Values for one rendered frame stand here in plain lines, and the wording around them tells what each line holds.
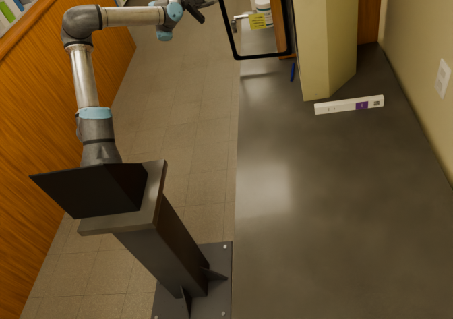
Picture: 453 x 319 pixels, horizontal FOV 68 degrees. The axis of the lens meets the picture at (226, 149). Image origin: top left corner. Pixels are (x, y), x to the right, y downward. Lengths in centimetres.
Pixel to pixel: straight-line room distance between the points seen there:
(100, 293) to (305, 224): 165
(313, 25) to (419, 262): 86
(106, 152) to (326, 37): 93
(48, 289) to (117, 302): 56
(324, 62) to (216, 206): 137
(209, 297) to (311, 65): 141
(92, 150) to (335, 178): 88
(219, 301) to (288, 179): 106
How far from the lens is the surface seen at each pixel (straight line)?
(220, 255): 222
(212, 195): 249
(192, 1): 170
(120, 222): 138
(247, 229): 117
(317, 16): 135
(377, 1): 180
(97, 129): 132
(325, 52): 143
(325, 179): 125
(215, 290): 214
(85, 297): 253
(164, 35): 168
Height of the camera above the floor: 194
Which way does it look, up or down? 45 degrees down
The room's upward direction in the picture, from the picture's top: 20 degrees counter-clockwise
